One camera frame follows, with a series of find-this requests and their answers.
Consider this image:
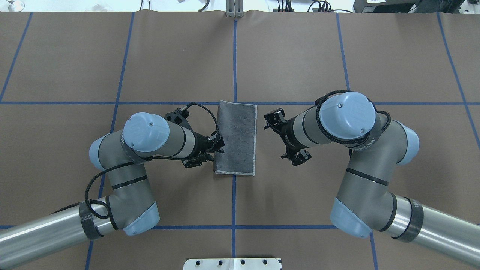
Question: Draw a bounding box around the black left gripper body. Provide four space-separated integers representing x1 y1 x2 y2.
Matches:
182 133 225 168

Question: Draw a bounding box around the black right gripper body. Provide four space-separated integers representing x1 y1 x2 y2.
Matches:
264 108 312 166

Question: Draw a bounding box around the pink and grey towel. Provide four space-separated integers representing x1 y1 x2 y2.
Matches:
214 100 258 176

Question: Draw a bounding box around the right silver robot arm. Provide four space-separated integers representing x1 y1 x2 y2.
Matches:
264 90 480 267

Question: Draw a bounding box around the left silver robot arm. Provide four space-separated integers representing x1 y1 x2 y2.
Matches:
1 112 224 270

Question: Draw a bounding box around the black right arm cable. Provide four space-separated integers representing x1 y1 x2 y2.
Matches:
314 90 392 146

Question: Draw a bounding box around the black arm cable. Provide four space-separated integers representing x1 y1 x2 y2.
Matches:
314 90 392 146
84 102 220 220

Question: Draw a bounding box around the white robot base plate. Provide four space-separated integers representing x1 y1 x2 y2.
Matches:
183 258 283 270

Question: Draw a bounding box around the aluminium frame post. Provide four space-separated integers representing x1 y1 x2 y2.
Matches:
225 0 245 18

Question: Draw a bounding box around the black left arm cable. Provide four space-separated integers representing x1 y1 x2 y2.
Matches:
84 102 220 220

